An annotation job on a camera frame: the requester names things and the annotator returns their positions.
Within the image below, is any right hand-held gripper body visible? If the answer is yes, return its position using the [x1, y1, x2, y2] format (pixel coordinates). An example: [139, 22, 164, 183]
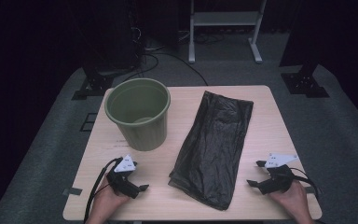
[256, 152, 298, 196]

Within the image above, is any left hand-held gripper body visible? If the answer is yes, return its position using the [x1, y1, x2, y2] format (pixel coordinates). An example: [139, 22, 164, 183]
[106, 154, 141, 200]

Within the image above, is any green plastic trash bin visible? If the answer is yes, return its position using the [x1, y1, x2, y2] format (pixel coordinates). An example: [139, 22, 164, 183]
[103, 77, 172, 152]

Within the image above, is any black plastic garbage bag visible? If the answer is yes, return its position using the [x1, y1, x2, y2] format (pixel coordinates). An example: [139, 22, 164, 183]
[168, 90, 255, 211]

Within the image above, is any person's left hand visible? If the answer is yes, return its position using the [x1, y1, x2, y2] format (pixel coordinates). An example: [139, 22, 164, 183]
[87, 175, 131, 224]

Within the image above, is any person's right hand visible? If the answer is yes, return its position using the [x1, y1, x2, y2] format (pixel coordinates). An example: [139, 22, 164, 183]
[268, 181, 315, 224]

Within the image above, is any black floor tape marking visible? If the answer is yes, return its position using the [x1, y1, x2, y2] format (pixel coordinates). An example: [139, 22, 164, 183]
[79, 112, 99, 133]

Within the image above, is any black stand base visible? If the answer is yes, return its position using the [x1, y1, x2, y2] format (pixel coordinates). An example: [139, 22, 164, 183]
[280, 60, 330, 99]
[71, 59, 116, 101]

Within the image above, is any dark equipment cabinet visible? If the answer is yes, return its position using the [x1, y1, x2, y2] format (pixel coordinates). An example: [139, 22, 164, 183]
[83, 0, 145, 71]

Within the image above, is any white metal stand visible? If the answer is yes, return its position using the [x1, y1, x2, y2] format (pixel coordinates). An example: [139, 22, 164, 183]
[188, 0, 268, 64]

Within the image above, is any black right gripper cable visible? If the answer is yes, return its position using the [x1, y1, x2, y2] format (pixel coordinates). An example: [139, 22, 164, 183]
[288, 167, 322, 200]

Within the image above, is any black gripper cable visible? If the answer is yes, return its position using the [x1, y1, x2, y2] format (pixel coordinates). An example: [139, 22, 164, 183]
[288, 167, 322, 200]
[83, 157, 124, 224]

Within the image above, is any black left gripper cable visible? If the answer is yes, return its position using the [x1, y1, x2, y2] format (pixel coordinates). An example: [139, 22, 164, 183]
[83, 157, 124, 224]

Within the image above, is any black floor cable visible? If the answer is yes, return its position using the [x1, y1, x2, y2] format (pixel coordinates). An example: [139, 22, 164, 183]
[118, 51, 210, 89]

